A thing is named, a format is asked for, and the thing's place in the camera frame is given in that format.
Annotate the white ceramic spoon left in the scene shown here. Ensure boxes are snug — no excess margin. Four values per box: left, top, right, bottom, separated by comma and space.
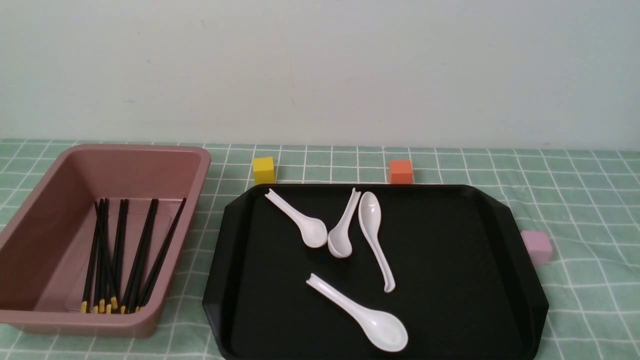
265, 188, 329, 249

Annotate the white ceramic spoon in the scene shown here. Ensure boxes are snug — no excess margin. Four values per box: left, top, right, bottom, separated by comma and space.
358, 191, 396, 294
265, 188, 329, 249
305, 273, 409, 353
327, 187, 362, 259

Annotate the yellow cube block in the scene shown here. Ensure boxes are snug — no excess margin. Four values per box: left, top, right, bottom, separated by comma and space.
252, 156, 277, 185

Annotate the white ceramic spoon middle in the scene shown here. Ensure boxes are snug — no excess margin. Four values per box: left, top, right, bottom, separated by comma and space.
327, 187, 362, 259

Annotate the orange cube block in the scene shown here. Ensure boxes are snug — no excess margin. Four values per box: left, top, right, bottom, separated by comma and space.
388, 159, 414, 185

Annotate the black plastic tray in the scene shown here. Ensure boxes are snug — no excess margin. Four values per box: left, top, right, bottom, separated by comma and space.
202, 184, 549, 360

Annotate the black chopstick in bin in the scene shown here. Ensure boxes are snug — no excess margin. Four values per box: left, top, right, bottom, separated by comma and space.
93, 198, 108, 313
132, 197, 186, 312
80, 215, 106, 313
112, 199, 130, 293
94, 198, 114, 303
120, 198, 159, 315

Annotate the white ceramic spoon front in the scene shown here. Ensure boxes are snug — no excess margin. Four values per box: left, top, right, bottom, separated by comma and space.
305, 273, 409, 353

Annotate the pink cube block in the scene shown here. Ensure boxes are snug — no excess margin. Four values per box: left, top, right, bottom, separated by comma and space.
520, 230, 554, 267

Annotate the green checkered tablecloth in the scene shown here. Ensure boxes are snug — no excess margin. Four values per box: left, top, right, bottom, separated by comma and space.
0, 143, 640, 360

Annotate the pink plastic bin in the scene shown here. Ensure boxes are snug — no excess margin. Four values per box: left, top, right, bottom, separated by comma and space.
0, 144, 211, 338

